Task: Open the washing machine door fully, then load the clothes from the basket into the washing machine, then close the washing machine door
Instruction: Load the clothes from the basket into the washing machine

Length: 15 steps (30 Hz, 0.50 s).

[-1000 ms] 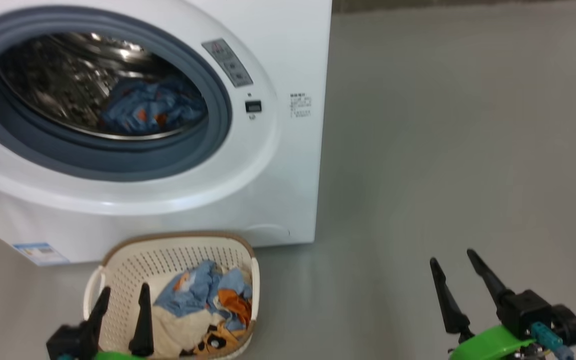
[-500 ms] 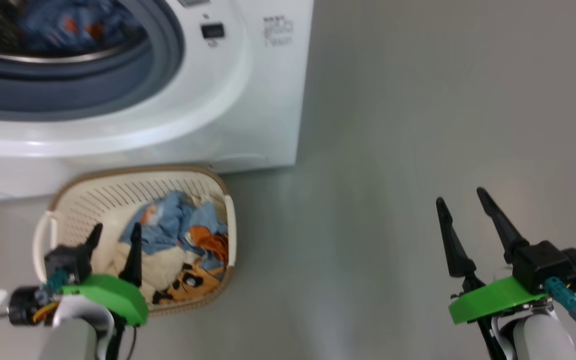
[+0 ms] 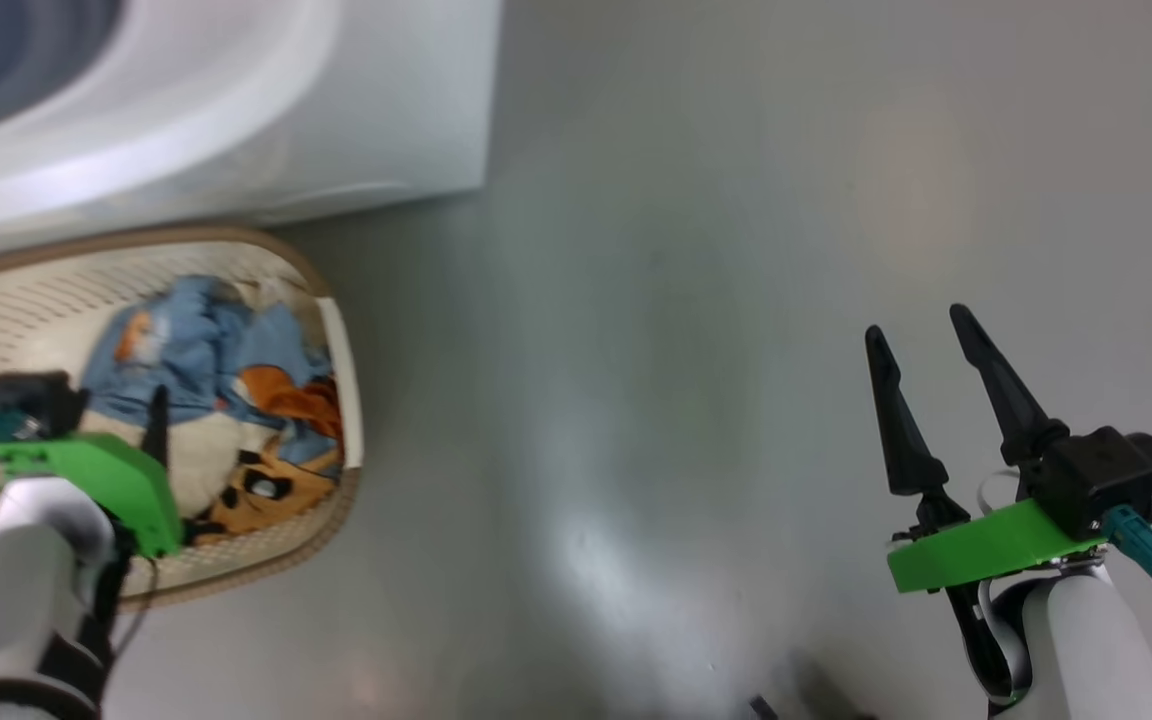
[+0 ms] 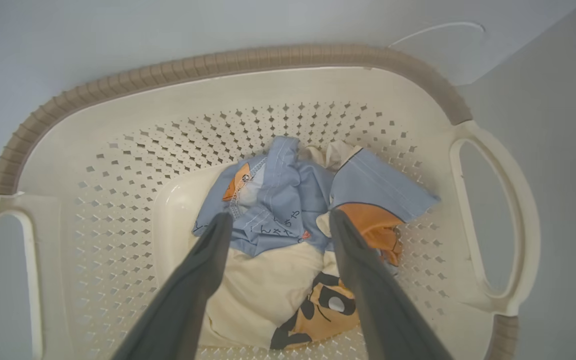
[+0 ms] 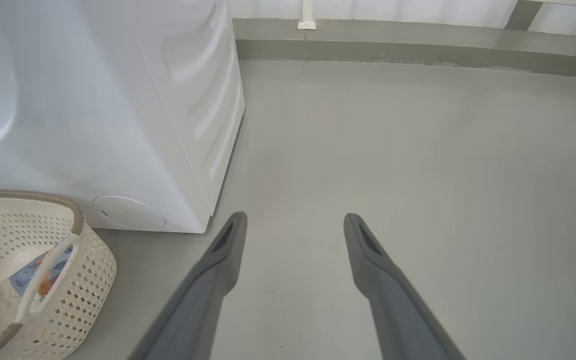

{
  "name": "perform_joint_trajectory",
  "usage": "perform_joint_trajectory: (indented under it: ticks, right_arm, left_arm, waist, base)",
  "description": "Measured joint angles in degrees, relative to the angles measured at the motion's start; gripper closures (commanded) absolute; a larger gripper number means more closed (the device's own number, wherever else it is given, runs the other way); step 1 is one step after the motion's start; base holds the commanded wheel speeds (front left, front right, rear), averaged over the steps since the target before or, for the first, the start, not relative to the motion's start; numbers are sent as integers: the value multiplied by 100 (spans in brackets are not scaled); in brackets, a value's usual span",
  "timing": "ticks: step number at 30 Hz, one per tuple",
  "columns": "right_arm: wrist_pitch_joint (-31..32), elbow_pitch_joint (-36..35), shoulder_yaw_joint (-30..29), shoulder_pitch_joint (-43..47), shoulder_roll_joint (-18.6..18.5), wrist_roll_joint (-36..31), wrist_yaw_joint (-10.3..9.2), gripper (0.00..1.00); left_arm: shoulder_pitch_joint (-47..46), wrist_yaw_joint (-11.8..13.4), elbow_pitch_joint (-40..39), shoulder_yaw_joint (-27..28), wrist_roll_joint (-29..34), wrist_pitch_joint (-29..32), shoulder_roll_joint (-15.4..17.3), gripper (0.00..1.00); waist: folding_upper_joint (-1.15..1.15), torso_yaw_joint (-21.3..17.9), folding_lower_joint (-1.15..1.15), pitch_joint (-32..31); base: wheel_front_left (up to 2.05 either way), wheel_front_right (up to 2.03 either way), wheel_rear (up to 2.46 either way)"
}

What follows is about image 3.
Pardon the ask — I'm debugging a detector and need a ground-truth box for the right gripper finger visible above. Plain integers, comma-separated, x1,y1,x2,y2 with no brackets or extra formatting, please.
864,325,950,498
949,303,1070,467

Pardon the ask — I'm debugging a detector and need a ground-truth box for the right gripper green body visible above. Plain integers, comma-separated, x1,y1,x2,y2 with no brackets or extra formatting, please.
886,492,1107,594

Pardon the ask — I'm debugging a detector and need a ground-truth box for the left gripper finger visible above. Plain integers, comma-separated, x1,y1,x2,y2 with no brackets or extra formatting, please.
141,385,172,471

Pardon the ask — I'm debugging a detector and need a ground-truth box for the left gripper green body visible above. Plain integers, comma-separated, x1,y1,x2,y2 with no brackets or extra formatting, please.
0,432,185,559

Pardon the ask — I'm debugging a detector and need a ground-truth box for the cream and orange garment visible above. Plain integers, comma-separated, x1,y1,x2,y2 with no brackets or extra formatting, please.
86,365,347,536

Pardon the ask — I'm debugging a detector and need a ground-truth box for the blue cartoon print garment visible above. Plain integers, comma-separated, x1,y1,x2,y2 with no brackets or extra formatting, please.
81,275,337,466

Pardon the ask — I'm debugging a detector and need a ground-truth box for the white front-load washing machine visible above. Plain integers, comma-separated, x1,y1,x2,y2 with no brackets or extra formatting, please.
0,0,504,266

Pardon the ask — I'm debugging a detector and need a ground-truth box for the cream perforated laundry basket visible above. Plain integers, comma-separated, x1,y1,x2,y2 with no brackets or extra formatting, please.
0,225,367,611

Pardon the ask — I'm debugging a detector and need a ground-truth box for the white flat ribbon cable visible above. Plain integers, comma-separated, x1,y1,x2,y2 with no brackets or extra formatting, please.
974,468,1032,701

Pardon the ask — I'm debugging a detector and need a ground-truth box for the thin black cable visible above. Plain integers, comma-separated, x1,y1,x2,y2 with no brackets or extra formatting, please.
86,555,162,661

